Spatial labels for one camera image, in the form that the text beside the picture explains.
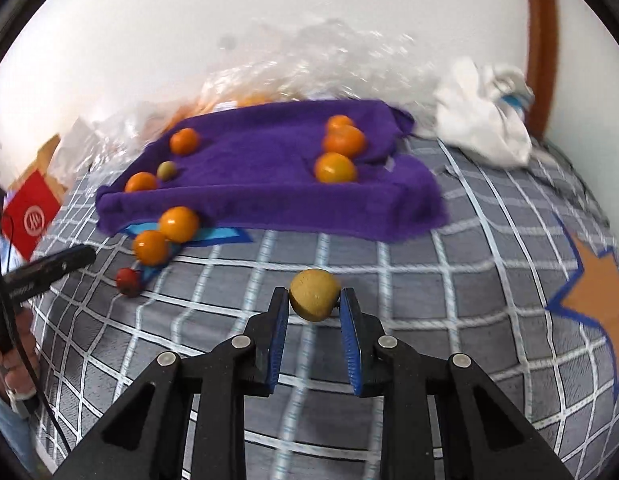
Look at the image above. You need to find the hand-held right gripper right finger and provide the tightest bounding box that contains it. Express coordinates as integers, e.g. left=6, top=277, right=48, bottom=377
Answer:
left=339, top=287, right=576, bottom=480

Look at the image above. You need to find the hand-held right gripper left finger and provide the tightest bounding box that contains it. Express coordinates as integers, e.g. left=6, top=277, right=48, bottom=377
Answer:
left=53, top=286, right=290, bottom=480

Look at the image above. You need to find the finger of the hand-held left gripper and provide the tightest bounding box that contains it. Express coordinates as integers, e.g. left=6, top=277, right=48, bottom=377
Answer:
left=3, top=244, right=97, bottom=306

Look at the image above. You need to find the small yellow-green jujube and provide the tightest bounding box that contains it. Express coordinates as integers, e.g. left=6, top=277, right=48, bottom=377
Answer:
left=289, top=269, right=341, bottom=323

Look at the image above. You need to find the purple towel lined tray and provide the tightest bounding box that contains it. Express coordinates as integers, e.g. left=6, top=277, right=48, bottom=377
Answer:
left=95, top=99, right=449, bottom=242

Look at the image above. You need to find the person's left forearm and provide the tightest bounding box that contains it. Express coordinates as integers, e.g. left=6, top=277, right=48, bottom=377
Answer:
left=0, top=385, right=40, bottom=476

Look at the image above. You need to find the person's left hand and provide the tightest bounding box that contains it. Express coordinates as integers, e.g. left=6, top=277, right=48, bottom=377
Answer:
left=0, top=304, right=41, bottom=402

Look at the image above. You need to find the red paper bag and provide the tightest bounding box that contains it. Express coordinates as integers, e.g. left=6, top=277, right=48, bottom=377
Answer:
left=1, top=168, right=63, bottom=262

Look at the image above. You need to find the small red jujube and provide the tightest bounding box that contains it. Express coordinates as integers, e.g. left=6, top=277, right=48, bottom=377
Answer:
left=116, top=267, right=143, bottom=298

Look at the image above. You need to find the grey checkered star blanket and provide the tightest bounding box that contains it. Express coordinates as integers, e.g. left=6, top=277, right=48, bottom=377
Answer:
left=26, top=135, right=619, bottom=480

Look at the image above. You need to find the cardboard box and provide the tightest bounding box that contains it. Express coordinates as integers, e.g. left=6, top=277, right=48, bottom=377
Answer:
left=8, top=133, right=63, bottom=196

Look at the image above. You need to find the white plastic bag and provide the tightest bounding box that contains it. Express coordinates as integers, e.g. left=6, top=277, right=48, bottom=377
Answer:
left=58, top=116, right=99, bottom=173

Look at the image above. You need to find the small clear plastic bag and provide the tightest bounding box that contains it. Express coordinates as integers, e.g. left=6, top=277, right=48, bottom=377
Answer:
left=90, top=101, right=191, bottom=163

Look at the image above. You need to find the bagged oranges pile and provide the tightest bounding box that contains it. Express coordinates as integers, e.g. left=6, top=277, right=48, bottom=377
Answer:
left=228, top=91, right=277, bottom=109

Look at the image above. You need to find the white crumpled cloth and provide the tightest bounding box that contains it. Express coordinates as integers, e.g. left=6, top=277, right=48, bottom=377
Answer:
left=433, top=57, right=535, bottom=168

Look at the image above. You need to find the large clear plastic bag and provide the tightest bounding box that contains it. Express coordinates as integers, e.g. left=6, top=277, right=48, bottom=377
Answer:
left=198, top=16, right=443, bottom=113

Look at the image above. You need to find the blue and white box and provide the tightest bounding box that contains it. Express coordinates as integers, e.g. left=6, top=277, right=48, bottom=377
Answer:
left=503, top=90, right=534, bottom=112

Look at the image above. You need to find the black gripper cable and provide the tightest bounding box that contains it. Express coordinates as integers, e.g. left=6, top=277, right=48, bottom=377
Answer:
left=0, top=212, right=73, bottom=455

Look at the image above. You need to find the brown wooden door frame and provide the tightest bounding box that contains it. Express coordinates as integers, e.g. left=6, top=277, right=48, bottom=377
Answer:
left=521, top=0, right=561, bottom=142

